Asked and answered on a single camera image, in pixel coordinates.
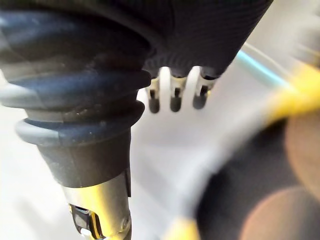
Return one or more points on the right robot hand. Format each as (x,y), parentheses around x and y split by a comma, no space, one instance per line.
(82,75)

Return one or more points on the black plastic housing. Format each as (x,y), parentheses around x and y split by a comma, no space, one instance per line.
(252,175)

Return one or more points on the yellow metal shelf frame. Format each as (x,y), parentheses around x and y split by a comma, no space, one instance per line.
(297,100)

